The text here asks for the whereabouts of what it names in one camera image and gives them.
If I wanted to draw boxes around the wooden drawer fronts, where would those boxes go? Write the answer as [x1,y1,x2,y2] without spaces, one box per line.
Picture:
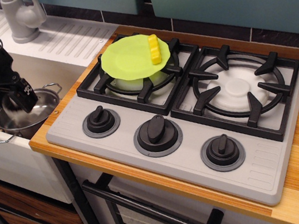
[0,181,84,224]

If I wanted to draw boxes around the green plastic plate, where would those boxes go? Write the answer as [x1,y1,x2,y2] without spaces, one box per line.
[101,35,171,81]

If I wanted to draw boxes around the black burner grate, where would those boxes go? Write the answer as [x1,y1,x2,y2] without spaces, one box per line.
[77,33,199,115]
[171,45,299,142]

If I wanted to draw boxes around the right black burner grate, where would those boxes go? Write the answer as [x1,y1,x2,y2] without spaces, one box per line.
[171,45,299,142]

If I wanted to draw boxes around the black stove knob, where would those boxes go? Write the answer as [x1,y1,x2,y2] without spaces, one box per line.
[82,105,121,139]
[133,114,183,158]
[200,134,246,172]

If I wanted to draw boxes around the left black stove knob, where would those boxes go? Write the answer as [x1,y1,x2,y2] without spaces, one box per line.
[82,105,121,139]

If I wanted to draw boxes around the left black burner grate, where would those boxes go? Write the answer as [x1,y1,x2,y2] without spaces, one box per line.
[77,33,199,115]

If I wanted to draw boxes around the small steel pot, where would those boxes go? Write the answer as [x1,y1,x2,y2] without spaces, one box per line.
[0,83,62,143]

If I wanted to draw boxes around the toy oven door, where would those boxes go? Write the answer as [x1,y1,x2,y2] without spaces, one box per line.
[81,173,268,224]

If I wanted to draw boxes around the right black stove knob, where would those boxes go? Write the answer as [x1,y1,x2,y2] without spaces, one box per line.
[200,134,246,172]

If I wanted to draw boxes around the white toy sink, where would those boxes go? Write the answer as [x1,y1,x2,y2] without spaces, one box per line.
[0,10,116,203]

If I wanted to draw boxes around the yellow toy fry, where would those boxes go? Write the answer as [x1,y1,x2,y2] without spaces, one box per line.
[148,34,162,65]

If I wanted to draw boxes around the grey toy faucet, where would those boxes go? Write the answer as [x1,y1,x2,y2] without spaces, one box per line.
[0,0,47,44]

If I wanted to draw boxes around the middle black stove knob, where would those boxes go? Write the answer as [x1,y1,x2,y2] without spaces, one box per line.
[133,114,183,158]

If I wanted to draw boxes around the grey toy stove top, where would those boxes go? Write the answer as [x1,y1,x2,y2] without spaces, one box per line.
[32,11,299,224]

